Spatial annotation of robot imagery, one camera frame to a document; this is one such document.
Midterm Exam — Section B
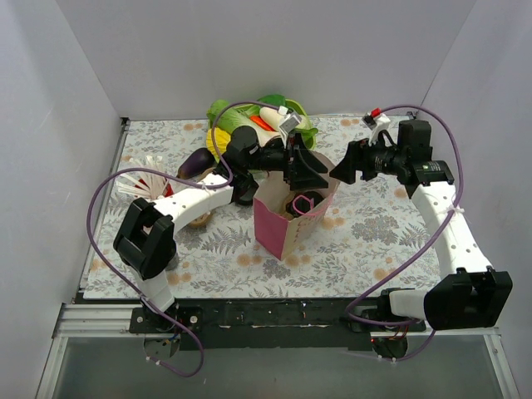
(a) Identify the black coffee cup lid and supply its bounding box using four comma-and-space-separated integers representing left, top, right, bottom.
290, 190, 324, 218

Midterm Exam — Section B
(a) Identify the pink paper gift bag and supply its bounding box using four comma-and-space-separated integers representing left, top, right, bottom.
253, 171, 339, 260

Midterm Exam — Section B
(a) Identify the brown cardboard cup carrier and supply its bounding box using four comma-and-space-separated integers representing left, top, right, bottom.
188, 212, 214, 229

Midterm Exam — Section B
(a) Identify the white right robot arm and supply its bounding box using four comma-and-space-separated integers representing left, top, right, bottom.
330, 115, 513, 331

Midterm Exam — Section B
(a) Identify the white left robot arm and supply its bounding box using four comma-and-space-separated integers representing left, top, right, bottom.
113, 127, 328, 333

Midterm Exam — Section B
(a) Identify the white radish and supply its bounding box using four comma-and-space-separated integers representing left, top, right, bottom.
259, 106, 288, 132

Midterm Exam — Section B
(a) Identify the green vegetable basket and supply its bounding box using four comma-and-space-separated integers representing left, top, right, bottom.
214, 94, 318, 149

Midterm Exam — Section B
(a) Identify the orange carrot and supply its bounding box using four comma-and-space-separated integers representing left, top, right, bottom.
249, 115, 274, 131

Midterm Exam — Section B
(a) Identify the green leafy bok choy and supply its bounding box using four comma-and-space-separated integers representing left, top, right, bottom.
244, 94, 286, 115

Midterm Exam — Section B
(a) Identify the yellow napa cabbage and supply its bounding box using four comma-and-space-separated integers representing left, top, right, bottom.
205, 127, 231, 162

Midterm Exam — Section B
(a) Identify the green napa cabbage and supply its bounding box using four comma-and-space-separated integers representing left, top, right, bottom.
206, 99, 260, 134

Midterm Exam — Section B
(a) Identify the floral patterned table mat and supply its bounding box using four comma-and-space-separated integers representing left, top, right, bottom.
82, 115, 440, 300

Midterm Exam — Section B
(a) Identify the purple eggplant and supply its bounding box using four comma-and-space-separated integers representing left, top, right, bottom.
176, 147, 215, 180

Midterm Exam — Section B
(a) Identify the red holder of straws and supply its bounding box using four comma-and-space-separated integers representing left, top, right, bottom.
116, 155, 174, 200

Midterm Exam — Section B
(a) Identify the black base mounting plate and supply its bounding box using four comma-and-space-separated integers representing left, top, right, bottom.
128, 297, 426, 352

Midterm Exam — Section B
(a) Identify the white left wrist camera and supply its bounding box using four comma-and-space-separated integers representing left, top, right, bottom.
278, 106, 302, 144

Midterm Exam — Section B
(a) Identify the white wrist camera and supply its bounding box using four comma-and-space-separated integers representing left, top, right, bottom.
278, 106, 302, 144
362, 108, 391, 145

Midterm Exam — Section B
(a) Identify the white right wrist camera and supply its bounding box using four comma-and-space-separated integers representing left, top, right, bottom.
362, 108, 391, 145

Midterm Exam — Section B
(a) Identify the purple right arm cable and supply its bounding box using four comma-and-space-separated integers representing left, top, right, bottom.
345, 104, 463, 361

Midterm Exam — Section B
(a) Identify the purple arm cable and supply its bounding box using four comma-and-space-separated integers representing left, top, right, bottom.
85, 100, 288, 378
345, 104, 463, 361

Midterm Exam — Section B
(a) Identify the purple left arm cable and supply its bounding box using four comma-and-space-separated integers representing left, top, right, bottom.
85, 100, 288, 378

